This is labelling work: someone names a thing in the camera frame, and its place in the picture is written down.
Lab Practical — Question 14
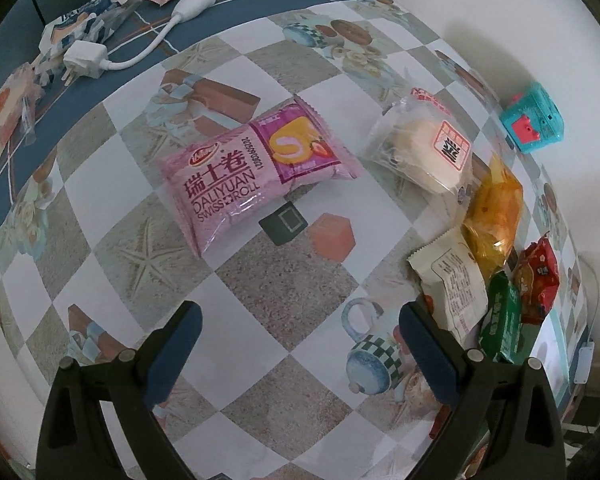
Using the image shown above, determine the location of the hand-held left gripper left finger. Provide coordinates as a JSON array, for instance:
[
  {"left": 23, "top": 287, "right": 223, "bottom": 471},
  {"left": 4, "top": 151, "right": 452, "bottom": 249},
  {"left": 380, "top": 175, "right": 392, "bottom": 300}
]
[{"left": 36, "top": 301, "right": 203, "bottom": 480}]

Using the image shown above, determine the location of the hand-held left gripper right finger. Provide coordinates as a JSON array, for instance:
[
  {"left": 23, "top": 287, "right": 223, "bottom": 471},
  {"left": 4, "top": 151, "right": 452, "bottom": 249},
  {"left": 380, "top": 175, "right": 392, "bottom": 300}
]
[{"left": 399, "top": 301, "right": 571, "bottom": 480}]

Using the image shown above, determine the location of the white snack packet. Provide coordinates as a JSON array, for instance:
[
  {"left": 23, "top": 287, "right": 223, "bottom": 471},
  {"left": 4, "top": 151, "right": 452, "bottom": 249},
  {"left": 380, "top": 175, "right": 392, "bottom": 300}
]
[{"left": 406, "top": 225, "right": 490, "bottom": 346}]

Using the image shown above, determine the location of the green snack packet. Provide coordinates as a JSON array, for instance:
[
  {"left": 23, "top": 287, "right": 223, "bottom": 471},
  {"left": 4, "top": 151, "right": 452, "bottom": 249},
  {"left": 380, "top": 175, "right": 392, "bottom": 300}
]
[{"left": 479, "top": 271, "right": 523, "bottom": 363}]

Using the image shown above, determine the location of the red snack packet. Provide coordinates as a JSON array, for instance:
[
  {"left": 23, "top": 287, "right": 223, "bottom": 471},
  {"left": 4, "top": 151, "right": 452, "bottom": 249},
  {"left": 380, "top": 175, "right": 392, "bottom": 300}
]
[{"left": 512, "top": 234, "right": 560, "bottom": 326}]

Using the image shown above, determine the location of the yellow snack packet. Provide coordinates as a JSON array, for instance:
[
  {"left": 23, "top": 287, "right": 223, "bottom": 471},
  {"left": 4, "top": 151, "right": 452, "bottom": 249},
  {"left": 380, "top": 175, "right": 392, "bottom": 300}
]
[{"left": 462, "top": 152, "right": 525, "bottom": 281}]

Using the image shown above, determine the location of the pink cake roll packet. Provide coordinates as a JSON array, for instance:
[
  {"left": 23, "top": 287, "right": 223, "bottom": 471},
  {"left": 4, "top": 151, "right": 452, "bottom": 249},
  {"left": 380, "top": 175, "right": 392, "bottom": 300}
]
[{"left": 162, "top": 96, "right": 365, "bottom": 260}]

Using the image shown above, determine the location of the checked patterned tablecloth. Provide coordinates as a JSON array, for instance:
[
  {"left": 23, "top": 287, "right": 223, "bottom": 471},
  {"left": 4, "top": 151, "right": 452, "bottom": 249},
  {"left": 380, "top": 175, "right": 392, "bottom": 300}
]
[{"left": 0, "top": 0, "right": 600, "bottom": 480}]

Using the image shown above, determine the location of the wrapped bun with orange label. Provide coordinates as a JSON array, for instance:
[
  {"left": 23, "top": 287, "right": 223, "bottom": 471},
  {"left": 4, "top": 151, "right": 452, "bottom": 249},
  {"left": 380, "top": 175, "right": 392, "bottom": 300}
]
[{"left": 367, "top": 87, "right": 473, "bottom": 203}]

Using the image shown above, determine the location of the teal toy box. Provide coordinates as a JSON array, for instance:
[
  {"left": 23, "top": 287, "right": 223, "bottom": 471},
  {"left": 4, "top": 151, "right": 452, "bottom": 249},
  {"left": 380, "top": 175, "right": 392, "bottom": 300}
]
[{"left": 499, "top": 82, "right": 565, "bottom": 155}]

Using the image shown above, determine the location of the clear packet with orange print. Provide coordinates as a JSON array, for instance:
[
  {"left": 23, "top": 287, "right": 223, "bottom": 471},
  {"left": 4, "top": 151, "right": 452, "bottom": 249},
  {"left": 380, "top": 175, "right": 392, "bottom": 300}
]
[{"left": 0, "top": 62, "right": 46, "bottom": 146}]

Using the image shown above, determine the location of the crumpled patterned wrapper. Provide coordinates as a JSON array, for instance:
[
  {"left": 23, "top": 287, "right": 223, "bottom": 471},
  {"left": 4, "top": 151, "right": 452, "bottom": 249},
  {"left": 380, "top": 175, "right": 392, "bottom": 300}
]
[{"left": 37, "top": 0, "right": 141, "bottom": 61}]

